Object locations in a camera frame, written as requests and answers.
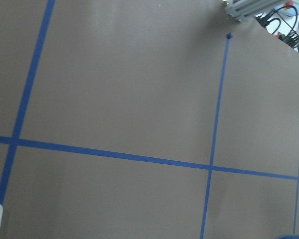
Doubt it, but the blue grey towel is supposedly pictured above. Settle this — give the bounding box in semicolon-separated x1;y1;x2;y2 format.
275;234;299;239

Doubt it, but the aluminium frame post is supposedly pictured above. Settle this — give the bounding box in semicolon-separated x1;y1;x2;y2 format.
223;0;286;22

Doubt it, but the black cable bundle left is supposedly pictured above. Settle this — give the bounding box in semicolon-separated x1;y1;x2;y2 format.
255;4;299;34

